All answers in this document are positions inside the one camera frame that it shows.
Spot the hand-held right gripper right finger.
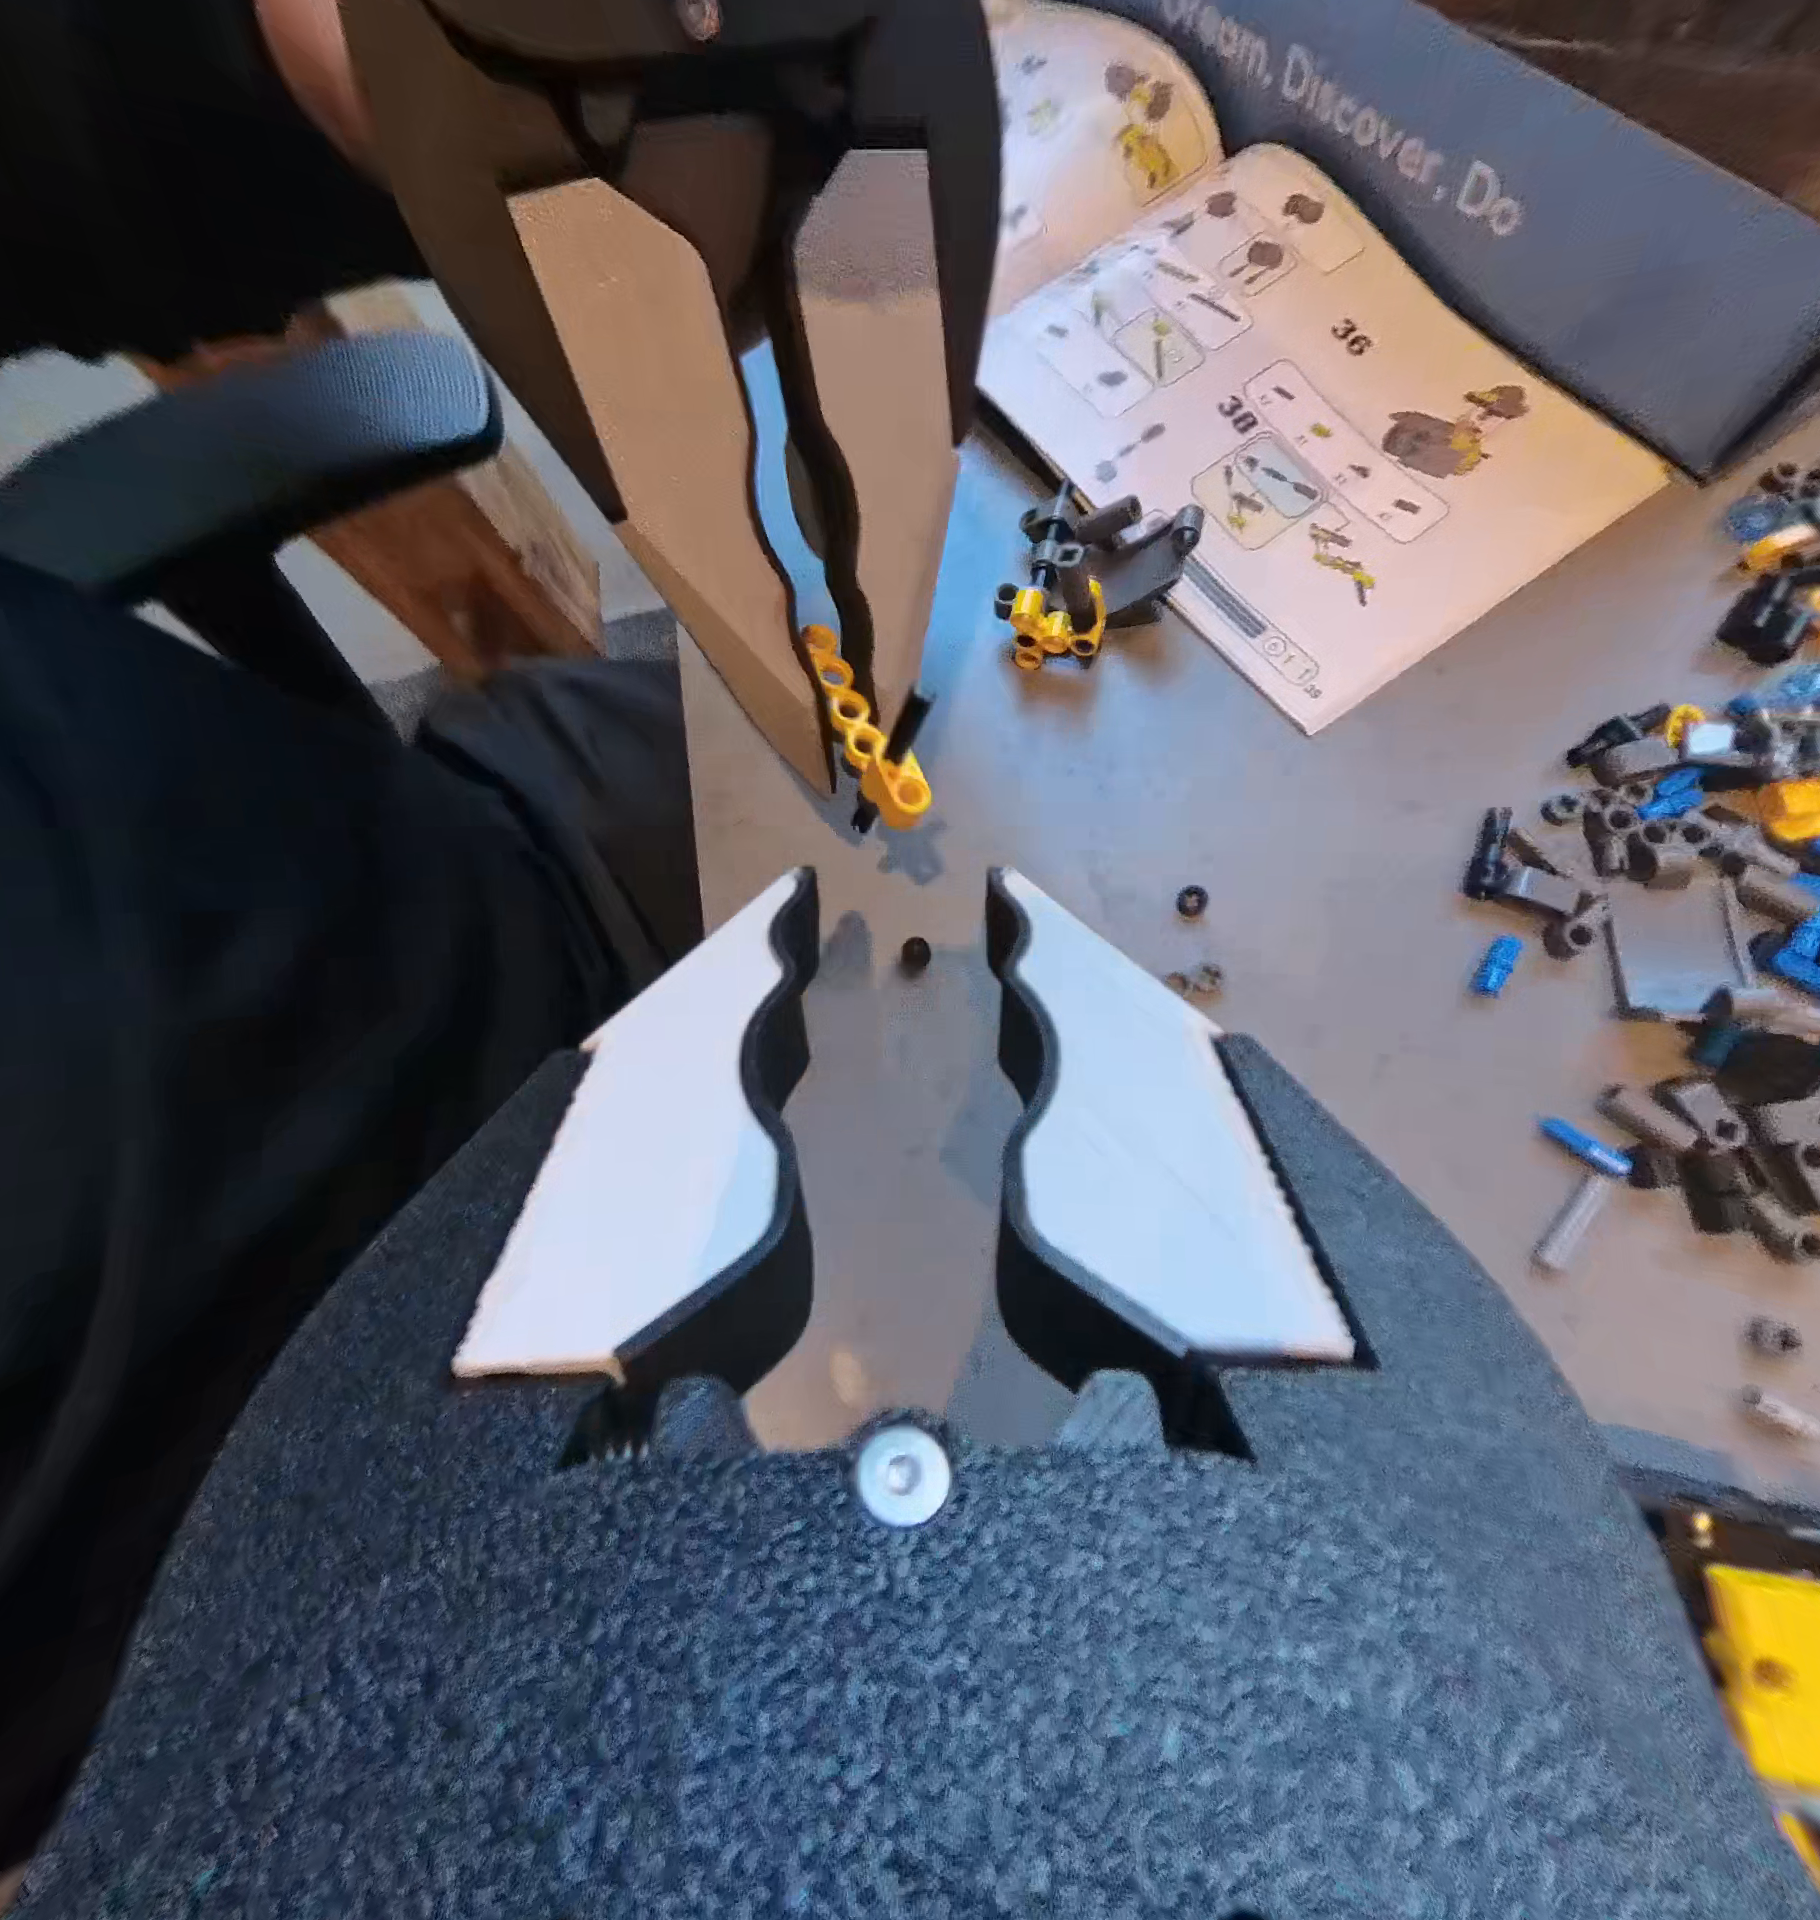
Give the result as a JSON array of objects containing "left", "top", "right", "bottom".
[{"left": 986, "top": 870, "right": 1360, "bottom": 1370}]

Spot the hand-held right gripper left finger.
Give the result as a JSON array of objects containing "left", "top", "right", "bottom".
[{"left": 453, "top": 870, "right": 820, "bottom": 1384}]

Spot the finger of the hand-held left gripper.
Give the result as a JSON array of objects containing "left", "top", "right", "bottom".
[
  {"left": 505, "top": 176, "right": 851, "bottom": 800},
  {"left": 789, "top": 150, "right": 967, "bottom": 754}
]

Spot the grey and yellow brick assembly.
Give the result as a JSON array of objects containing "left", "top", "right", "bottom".
[{"left": 994, "top": 480, "right": 1207, "bottom": 675}]

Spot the yellow perforated brick beam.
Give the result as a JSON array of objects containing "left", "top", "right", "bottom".
[{"left": 800, "top": 622, "right": 888, "bottom": 770}]

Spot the person's left forearm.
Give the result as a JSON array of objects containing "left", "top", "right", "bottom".
[{"left": 0, "top": 0, "right": 358, "bottom": 377}]

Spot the person's left hand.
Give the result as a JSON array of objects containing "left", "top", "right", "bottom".
[{"left": 250, "top": 0, "right": 374, "bottom": 167}]

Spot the light grey axle rod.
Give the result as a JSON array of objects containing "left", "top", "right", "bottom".
[{"left": 1532, "top": 1171, "right": 1616, "bottom": 1277}]

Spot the black chair armrest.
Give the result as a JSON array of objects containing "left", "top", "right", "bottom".
[{"left": 0, "top": 331, "right": 509, "bottom": 603}]

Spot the open instruction booklet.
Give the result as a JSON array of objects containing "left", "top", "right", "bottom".
[{"left": 970, "top": 0, "right": 1677, "bottom": 738}]

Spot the person's black clothing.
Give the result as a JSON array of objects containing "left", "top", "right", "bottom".
[{"left": 0, "top": 541, "right": 700, "bottom": 1893}]

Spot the pile of small building bricks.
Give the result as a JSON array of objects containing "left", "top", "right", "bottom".
[{"left": 1467, "top": 421, "right": 1820, "bottom": 1262}]

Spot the grey cardboard box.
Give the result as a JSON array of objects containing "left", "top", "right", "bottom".
[{"left": 1106, "top": 0, "right": 1820, "bottom": 483}]

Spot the yellow and black brick vehicle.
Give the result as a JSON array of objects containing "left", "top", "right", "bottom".
[{"left": 1646, "top": 1497, "right": 1820, "bottom": 1920}]

